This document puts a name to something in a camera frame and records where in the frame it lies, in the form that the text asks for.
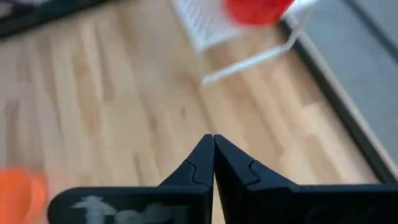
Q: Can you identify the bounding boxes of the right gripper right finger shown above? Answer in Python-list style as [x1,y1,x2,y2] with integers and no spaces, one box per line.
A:
[214,134,300,188]

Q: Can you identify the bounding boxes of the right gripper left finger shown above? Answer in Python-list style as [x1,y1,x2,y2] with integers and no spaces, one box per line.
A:
[158,134,215,188]

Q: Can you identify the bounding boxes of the red mini bowl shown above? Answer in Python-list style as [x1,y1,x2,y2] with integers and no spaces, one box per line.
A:
[223,0,295,27]

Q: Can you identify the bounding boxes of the orange mini bowl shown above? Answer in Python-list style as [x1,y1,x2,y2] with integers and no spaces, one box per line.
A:
[0,166,48,224]

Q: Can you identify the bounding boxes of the white perforated metal rack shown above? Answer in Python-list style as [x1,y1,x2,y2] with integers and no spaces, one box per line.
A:
[170,0,320,85]

